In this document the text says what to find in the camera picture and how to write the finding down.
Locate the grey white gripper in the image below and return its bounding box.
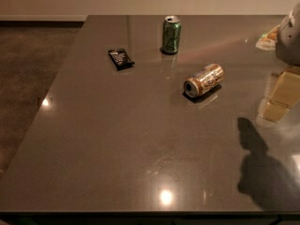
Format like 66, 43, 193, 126
258, 3, 300, 123

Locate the orange soda can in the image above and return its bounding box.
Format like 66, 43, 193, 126
184, 64, 225, 98

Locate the green soda can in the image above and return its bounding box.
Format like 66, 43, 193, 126
161, 15, 181, 54

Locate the black snack packet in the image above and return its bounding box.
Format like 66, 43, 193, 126
108, 49, 135, 70

